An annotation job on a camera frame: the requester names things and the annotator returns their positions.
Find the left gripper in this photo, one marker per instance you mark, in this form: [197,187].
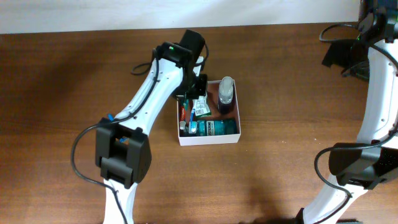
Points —
[201,89]

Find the green white floss packet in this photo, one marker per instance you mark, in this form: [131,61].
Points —
[201,107]

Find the purple liquid clear bottle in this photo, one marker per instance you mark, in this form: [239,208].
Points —
[226,95]

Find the red green toothpaste tube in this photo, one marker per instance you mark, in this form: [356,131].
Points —
[182,114]

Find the teal mouthwash bottle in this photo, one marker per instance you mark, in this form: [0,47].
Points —
[213,128]

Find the blue disposable razor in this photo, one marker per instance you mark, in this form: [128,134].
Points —
[120,133]

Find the blue white toothbrush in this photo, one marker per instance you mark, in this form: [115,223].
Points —
[192,127]

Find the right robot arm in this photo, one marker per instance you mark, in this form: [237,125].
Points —
[349,170]

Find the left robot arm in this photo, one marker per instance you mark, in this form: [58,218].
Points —
[122,150]

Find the white cardboard box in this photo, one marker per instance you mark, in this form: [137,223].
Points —
[212,91]

